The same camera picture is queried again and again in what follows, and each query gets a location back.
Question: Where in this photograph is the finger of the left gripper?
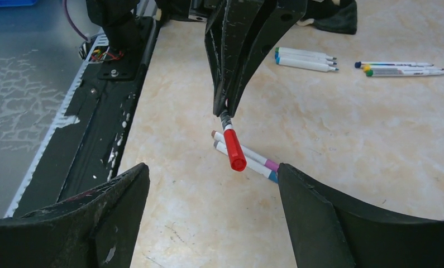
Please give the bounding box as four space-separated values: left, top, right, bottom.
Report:
204 1 264 117
227 0 308 118

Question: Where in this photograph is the blue cap white marker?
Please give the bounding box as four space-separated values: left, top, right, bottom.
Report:
213 141 278 183

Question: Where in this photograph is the black floral blanket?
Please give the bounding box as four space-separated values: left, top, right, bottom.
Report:
297 0 358 35

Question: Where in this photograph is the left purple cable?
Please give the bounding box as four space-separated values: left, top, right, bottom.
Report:
61 0 89 42

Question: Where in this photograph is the green end white marker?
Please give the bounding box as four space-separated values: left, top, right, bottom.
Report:
365 70 444 77

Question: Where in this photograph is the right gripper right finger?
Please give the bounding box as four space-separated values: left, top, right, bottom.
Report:
278 163 444 267

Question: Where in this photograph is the teal cap white marker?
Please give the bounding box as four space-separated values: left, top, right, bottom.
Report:
275 58 339 72

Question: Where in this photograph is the pink cap white marker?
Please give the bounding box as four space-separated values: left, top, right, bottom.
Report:
211 130 279 172

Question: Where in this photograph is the red cap white marker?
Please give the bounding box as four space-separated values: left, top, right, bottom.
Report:
219 109 247 172

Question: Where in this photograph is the blue plastic bin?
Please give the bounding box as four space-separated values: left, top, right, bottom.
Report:
0 0 37 8

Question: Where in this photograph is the light blue cap marker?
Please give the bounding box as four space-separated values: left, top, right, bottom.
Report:
275 47 337 61

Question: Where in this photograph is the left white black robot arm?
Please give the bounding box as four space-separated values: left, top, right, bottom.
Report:
86 1 308 117

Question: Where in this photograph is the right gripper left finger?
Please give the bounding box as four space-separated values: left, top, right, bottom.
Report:
0 163 150 267

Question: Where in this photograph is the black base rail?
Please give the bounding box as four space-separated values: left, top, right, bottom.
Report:
5 17 157 217

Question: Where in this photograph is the orange cap white marker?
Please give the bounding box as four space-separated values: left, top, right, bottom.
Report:
354 61 434 68

